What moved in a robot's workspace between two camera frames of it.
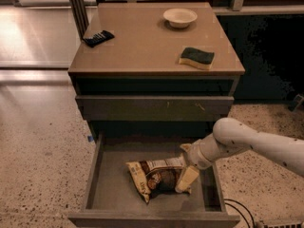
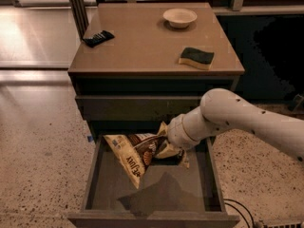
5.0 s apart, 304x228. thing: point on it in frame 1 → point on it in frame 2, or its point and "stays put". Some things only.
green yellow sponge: x=199 y=59 stays put
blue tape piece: x=90 y=138 stays put
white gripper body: x=196 y=157 → x=175 y=132
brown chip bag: x=157 y=178 → x=138 y=152
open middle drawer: x=112 y=198 stays put
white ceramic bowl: x=180 y=17 stays put
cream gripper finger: x=187 y=179 → x=169 y=150
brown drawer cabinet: x=153 y=69 stays put
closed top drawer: x=153 y=108 stays put
